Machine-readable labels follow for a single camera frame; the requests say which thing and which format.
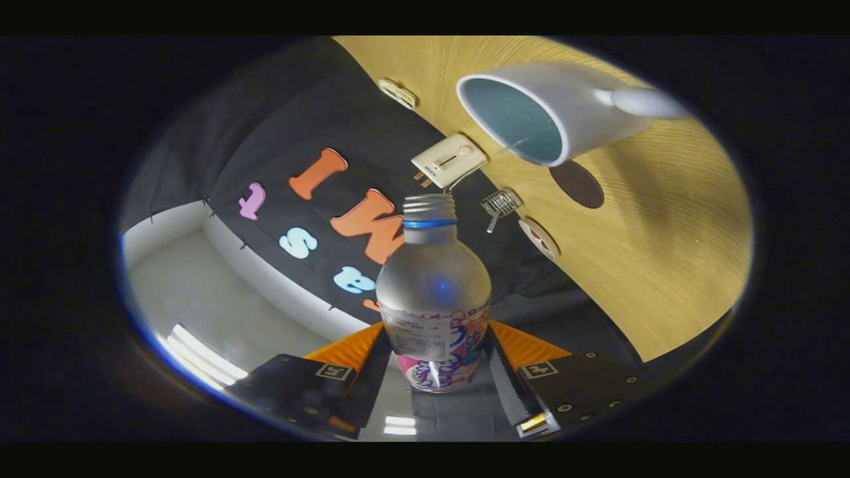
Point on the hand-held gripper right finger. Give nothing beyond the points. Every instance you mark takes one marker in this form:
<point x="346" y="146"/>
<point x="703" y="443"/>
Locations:
<point x="510" y="395"/>

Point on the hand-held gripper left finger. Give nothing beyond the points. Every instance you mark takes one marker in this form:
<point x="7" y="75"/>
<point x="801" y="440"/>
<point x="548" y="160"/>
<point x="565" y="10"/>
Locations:
<point x="366" y="398"/>

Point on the silver juice bottle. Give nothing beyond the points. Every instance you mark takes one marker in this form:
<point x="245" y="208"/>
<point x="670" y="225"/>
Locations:
<point x="431" y="285"/>

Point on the dark brown round coaster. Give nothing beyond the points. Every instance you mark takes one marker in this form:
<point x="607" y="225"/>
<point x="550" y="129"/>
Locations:
<point x="579" y="186"/>

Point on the white cup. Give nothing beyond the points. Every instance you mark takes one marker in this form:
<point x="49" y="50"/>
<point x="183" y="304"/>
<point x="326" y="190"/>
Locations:
<point x="584" y="113"/>

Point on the small white round plate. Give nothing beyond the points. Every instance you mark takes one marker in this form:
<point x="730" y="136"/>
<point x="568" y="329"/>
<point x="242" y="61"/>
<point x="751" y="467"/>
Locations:
<point x="539" y="239"/>

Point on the metal spoon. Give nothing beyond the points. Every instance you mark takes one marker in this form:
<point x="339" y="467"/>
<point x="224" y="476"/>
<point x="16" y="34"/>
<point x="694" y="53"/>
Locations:
<point x="492" y="223"/>

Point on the wooden table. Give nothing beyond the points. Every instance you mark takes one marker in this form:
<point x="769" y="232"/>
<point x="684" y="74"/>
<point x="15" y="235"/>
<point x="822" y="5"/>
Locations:
<point x="664" y="252"/>

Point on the white toaster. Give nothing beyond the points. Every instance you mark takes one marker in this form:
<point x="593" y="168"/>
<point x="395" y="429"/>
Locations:
<point x="451" y="159"/>

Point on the black backdrop cloth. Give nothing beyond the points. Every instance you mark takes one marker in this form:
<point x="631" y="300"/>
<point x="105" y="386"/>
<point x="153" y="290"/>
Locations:
<point x="265" y="133"/>

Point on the white divided tray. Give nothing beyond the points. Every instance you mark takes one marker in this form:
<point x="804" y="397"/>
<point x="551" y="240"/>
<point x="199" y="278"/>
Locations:
<point x="397" y="93"/>

